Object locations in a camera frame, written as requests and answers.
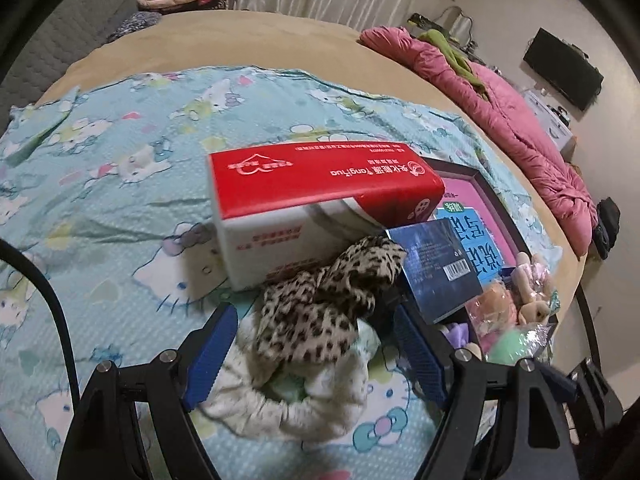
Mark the beige bed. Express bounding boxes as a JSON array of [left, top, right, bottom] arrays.
[[34, 8, 587, 313]]

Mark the dark purple storage box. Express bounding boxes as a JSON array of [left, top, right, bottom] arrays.
[[419, 156, 562, 367]]

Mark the pink book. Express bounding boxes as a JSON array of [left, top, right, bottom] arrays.
[[434, 174, 522, 282]]

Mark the white fluffy cloth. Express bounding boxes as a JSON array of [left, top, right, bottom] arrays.
[[199, 319, 385, 442]]

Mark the green soft ball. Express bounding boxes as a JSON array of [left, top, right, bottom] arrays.
[[486, 328, 537, 367]]

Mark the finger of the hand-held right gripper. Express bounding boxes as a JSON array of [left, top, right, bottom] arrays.
[[539, 362, 579, 402]]

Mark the light blue printed blanket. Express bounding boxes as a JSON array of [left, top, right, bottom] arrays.
[[0, 63, 564, 480]]

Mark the green cloth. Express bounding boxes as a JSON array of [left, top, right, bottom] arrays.
[[416, 28, 474, 87]]

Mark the leopard print cloth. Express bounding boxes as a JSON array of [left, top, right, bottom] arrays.
[[254, 235, 409, 367]]

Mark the red and white cardboard box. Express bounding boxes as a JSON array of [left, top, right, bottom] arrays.
[[207, 140, 446, 292]]

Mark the shiny blue box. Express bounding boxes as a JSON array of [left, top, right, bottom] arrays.
[[384, 218, 484, 325]]

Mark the peach soft toy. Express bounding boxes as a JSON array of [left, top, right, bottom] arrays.
[[464, 280, 519, 349]]

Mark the black bag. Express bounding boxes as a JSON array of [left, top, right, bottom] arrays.
[[592, 196, 622, 261]]

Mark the pink quilt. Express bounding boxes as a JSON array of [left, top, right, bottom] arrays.
[[359, 25, 599, 257]]

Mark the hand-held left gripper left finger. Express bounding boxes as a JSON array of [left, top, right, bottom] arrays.
[[57, 302, 240, 480]]

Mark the white cabinet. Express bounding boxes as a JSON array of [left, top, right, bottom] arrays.
[[522, 87, 574, 154]]

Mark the silver framed mirror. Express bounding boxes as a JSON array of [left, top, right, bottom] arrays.
[[439, 5, 477, 52]]

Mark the dark patterned cloth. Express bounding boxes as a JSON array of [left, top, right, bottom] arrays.
[[106, 9, 162, 44]]

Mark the white plush rabbit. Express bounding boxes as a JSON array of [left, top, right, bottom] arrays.
[[517, 300, 552, 329]]

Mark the black wall television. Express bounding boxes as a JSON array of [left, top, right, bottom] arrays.
[[523, 27, 605, 111]]

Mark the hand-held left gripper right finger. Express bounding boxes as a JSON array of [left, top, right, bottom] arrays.
[[392, 304, 582, 480]]

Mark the purple cloth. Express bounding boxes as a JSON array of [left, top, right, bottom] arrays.
[[441, 322, 484, 352]]

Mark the grey quilted headboard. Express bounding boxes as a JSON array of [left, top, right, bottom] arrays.
[[0, 0, 142, 132]]

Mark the black cable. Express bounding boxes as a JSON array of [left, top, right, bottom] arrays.
[[0, 238, 82, 403]]

